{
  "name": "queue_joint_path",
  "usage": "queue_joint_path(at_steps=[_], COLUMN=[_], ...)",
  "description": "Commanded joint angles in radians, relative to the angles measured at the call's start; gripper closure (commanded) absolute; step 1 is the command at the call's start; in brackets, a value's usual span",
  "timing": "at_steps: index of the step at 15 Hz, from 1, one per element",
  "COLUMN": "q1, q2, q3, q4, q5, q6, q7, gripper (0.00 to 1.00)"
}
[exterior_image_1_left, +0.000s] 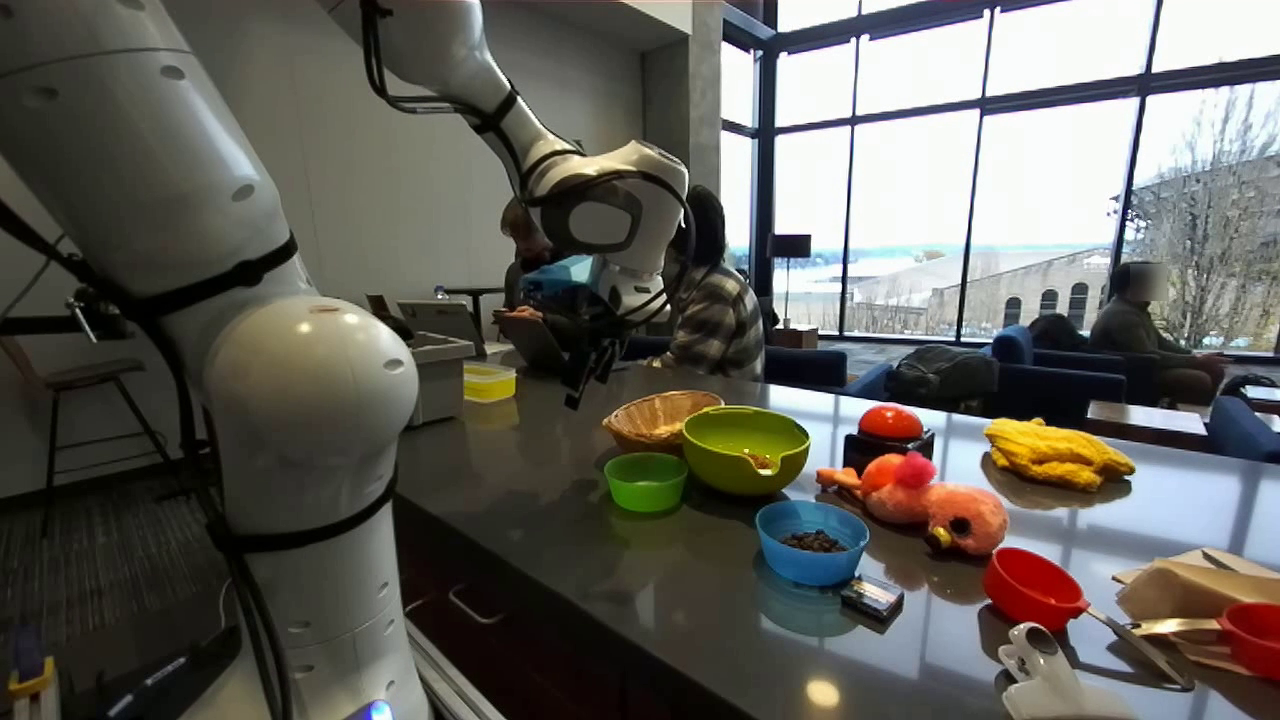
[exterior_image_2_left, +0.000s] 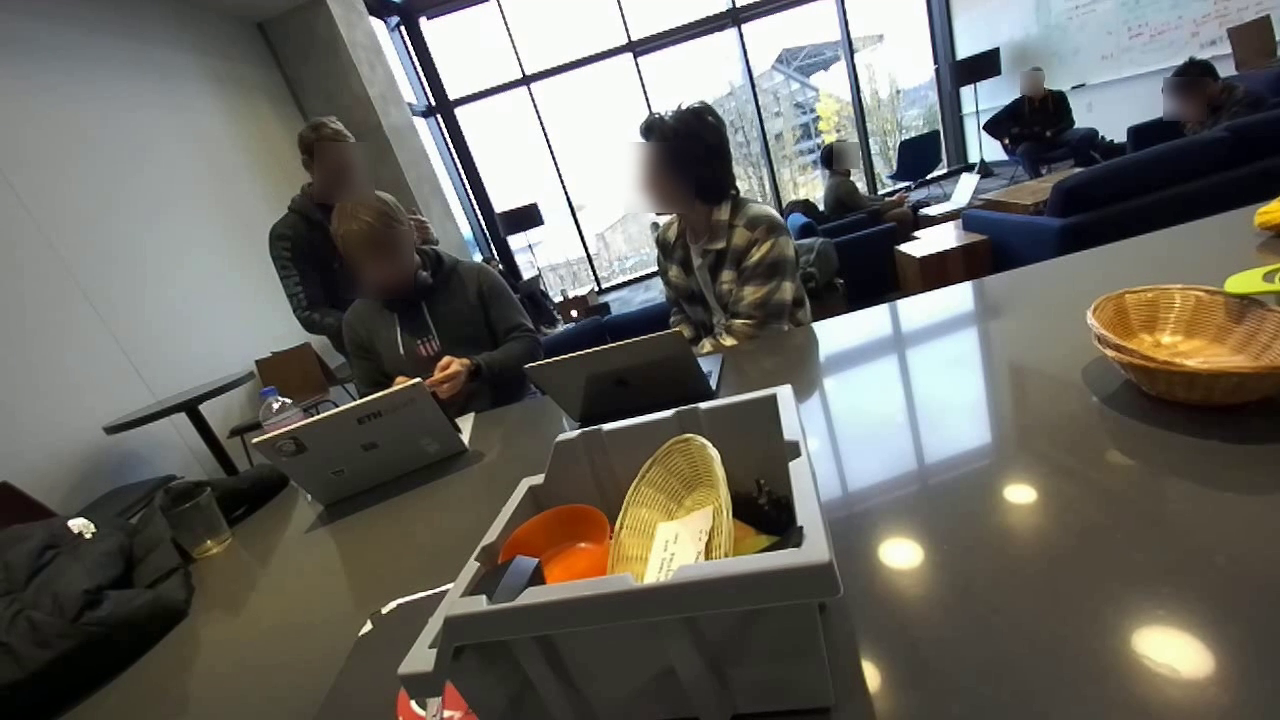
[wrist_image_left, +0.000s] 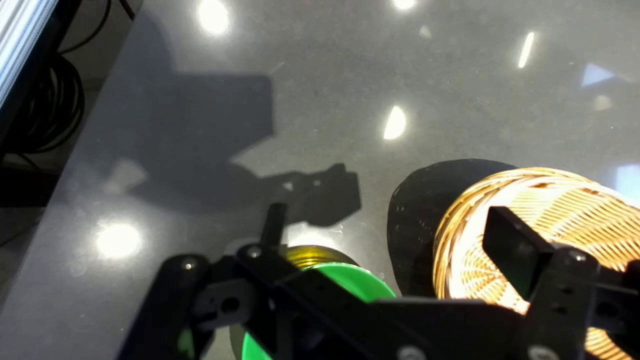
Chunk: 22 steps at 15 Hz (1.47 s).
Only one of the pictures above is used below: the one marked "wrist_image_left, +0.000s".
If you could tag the green plastic bowl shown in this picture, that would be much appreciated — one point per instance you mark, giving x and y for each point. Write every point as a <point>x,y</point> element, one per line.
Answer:
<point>340,268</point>

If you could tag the woven wicker basket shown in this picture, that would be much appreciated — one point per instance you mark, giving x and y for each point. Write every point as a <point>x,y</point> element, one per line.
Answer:
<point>483,312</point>

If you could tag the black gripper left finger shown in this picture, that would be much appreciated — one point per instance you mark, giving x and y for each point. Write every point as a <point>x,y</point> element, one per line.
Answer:
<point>290,312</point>

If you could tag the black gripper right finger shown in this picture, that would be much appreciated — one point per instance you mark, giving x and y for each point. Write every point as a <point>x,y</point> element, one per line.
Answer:
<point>566,291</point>

